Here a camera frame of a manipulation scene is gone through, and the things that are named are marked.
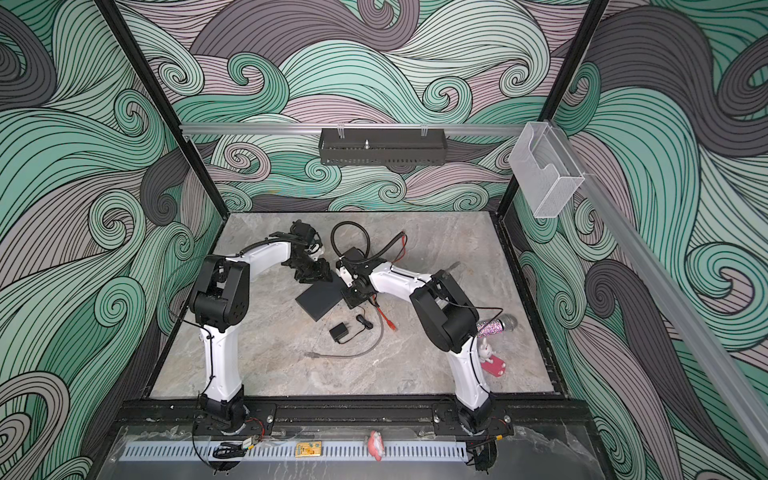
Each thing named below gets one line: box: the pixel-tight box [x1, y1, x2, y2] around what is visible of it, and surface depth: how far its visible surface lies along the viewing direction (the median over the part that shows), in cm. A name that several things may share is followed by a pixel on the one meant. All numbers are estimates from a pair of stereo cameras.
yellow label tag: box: [295, 441, 322, 457], surface depth 70 cm
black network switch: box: [295, 271, 348, 322], surface depth 97 cm
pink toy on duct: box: [368, 430, 385, 462], surface depth 67 cm
